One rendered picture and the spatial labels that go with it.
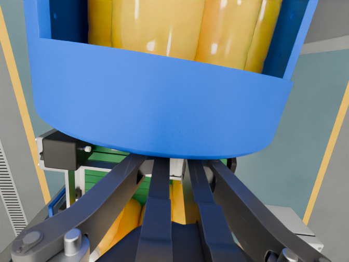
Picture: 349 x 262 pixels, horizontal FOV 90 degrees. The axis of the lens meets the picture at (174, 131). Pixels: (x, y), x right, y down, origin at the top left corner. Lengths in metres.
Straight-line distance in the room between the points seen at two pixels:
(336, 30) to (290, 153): 1.15
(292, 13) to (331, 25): 0.61
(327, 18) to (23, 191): 2.33
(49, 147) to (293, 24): 0.45
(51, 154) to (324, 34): 0.93
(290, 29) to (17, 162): 1.98
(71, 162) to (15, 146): 1.52
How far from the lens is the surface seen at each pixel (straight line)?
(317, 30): 0.93
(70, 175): 0.50
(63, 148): 0.43
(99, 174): 0.56
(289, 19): 0.28
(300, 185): 2.05
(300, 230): 0.49
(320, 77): 1.74
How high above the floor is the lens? 1.34
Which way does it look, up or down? 71 degrees down
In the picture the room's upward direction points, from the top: 177 degrees clockwise
